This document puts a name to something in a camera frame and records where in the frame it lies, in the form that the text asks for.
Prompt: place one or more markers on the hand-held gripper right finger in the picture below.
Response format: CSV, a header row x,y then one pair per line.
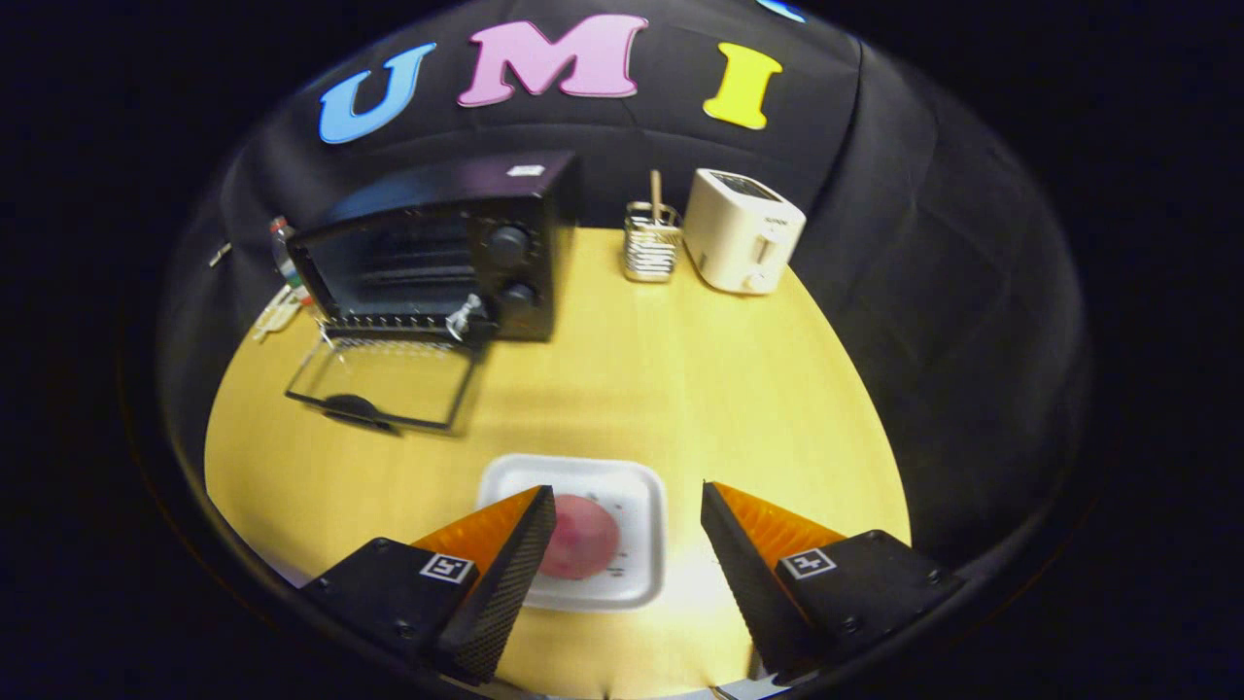
x,y
753,583

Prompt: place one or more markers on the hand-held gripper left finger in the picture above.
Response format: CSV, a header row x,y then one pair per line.
x,y
505,583

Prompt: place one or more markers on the red meat patty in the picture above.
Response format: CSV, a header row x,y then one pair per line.
x,y
588,535

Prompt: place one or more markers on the white food tray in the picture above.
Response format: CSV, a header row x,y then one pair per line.
x,y
637,501

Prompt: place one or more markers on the black toaster oven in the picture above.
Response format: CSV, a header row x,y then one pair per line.
x,y
437,190

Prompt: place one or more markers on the white bread toaster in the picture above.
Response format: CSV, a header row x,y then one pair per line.
x,y
734,233

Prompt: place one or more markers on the pale sticks bundle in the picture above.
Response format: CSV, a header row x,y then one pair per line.
x,y
280,313

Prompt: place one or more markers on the colourful small bottle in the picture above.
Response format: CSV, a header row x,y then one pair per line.
x,y
286,251

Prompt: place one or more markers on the wooden stick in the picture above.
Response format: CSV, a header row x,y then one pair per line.
x,y
656,194

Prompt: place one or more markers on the white clip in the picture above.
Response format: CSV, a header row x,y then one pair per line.
x,y
221,254

